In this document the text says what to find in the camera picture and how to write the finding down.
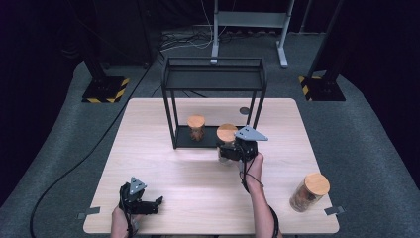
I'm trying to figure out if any small wooden-lid glass jar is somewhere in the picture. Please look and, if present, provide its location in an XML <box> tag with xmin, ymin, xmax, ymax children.
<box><xmin>186</xmin><ymin>114</ymin><xmax>207</xmax><ymax>143</ymax></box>

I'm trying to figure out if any bundle of floor cables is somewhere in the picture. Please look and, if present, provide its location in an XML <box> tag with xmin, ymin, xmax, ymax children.
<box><xmin>159</xmin><ymin>29</ymin><xmax>232</xmax><ymax>53</ymax></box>

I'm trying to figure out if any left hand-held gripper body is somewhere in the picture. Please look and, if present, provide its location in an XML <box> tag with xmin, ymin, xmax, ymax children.
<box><xmin>118</xmin><ymin>177</ymin><xmax>149</xmax><ymax>216</ymax></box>

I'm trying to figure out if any black stand with striped base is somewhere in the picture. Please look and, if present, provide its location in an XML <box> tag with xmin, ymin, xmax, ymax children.
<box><xmin>297</xmin><ymin>0</ymin><xmax>347</xmax><ymax>102</ymax></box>
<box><xmin>80</xmin><ymin>49</ymin><xmax>131</xmax><ymax>104</ymax></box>

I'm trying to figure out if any long black floor cable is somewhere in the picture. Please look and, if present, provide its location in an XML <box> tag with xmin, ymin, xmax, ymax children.
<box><xmin>29</xmin><ymin>62</ymin><xmax>157</xmax><ymax>238</ymax></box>

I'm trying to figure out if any person's left hand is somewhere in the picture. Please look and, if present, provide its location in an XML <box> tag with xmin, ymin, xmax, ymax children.
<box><xmin>110</xmin><ymin>205</ymin><xmax>144</xmax><ymax>238</ymax></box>

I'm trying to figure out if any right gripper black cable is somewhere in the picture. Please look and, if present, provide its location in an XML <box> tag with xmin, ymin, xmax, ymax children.
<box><xmin>239</xmin><ymin>145</ymin><xmax>280</xmax><ymax>238</ymax></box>

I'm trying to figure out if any grey metal pole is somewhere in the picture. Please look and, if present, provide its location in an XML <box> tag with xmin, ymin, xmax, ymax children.
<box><xmin>298</xmin><ymin>0</ymin><xmax>314</xmax><ymax>34</ymax></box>

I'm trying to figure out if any tall wooden-lid glass jar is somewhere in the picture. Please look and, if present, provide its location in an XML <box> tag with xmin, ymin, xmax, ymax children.
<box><xmin>215</xmin><ymin>123</ymin><xmax>240</xmax><ymax>166</ymax></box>

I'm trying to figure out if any grey metal stand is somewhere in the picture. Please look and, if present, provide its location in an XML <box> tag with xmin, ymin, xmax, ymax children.
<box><xmin>209</xmin><ymin>0</ymin><xmax>296</xmax><ymax>69</ymax></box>

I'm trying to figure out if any grey tape strip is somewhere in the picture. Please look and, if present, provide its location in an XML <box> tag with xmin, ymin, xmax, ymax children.
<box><xmin>323</xmin><ymin>205</ymin><xmax>347</xmax><ymax>217</ymax></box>
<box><xmin>76</xmin><ymin>206</ymin><xmax>101</xmax><ymax>221</ymax></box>

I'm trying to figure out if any medium wooden-lid glass jar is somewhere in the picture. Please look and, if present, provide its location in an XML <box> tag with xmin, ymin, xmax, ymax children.
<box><xmin>289</xmin><ymin>172</ymin><xmax>331</xmax><ymax>213</ymax></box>

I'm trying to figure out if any person's right hand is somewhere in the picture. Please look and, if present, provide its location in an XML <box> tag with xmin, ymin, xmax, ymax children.
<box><xmin>242</xmin><ymin>152</ymin><xmax>265</xmax><ymax>186</ymax></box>

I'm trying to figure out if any black metal rack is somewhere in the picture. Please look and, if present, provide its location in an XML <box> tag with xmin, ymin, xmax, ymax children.
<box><xmin>160</xmin><ymin>56</ymin><xmax>268</xmax><ymax>152</ymax></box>

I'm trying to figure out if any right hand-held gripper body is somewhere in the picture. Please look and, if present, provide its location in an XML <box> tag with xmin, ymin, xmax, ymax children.
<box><xmin>231</xmin><ymin>125</ymin><xmax>269</xmax><ymax>164</ymax></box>

